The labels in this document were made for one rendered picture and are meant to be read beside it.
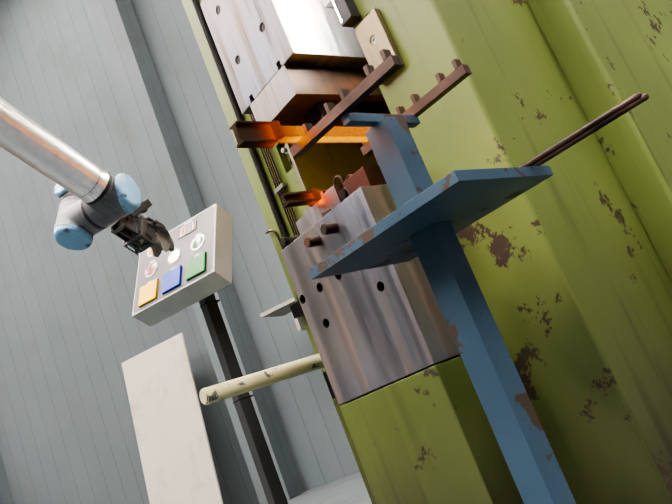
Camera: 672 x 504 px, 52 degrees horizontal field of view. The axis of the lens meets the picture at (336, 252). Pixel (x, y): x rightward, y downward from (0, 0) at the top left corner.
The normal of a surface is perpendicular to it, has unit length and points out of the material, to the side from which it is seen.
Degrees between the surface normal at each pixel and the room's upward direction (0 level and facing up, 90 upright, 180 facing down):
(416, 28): 90
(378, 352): 90
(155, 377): 82
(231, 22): 90
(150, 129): 90
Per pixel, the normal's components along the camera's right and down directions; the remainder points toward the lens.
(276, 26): -0.75, 0.14
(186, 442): -0.47, -0.18
